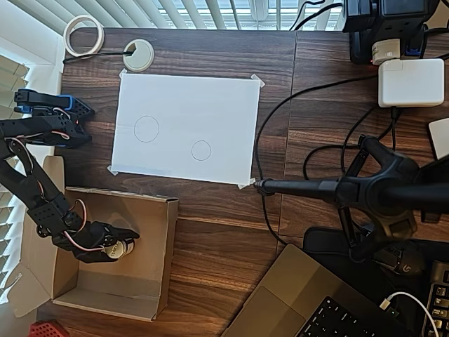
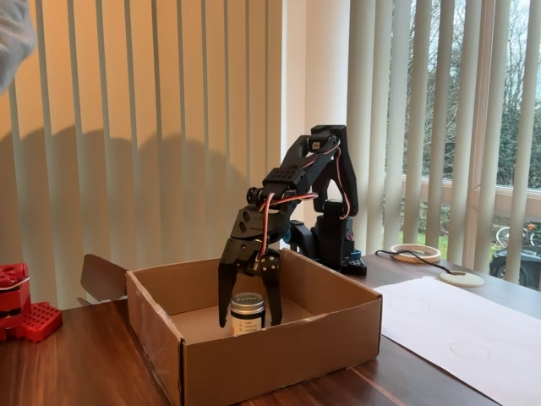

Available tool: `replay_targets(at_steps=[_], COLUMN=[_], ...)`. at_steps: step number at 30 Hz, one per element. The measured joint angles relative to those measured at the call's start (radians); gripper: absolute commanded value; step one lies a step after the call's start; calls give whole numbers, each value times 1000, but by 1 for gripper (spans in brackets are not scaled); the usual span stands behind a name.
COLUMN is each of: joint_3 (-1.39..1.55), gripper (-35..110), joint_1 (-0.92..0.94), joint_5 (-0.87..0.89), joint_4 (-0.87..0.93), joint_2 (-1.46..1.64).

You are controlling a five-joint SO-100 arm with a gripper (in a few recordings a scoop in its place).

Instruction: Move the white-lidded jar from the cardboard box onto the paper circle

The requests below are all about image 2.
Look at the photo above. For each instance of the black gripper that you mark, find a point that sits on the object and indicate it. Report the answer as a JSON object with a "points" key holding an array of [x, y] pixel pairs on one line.
{"points": [[242, 250]]}

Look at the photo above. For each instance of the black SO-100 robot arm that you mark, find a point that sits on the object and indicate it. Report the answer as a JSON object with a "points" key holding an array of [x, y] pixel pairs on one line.
{"points": [[334, 237]]}

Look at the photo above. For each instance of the open cardboard box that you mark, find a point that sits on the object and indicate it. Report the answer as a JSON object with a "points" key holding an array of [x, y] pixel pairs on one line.
{"points": [[274, 363]]}

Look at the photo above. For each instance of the masking tape roll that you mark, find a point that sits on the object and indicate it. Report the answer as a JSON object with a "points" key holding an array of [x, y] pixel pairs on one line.
{"points": [[432, 254]]}

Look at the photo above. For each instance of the white vertical blinds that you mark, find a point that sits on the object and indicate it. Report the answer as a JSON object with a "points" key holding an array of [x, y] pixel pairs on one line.
{"points": [[444, 127], [169, 105]]}

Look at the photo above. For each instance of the white paper sheet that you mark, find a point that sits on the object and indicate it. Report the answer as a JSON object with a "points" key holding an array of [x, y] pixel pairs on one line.
{"points": [[456, 330]]}

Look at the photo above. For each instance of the red perforated base block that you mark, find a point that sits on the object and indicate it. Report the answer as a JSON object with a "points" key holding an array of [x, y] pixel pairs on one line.
{"points": [[40, 321]]}

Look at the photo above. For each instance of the white round desk grommet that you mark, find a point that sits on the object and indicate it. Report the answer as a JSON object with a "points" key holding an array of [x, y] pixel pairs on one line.
{"points": [[462, 280]]}

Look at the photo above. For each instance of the dark parked car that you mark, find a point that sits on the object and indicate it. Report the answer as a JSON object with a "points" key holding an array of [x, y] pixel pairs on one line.
{"points": [[498, 264]]}

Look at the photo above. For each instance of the grey sleeved person's arm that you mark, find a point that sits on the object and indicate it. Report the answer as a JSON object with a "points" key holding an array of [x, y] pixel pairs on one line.
{"points": [[12, 34]]}

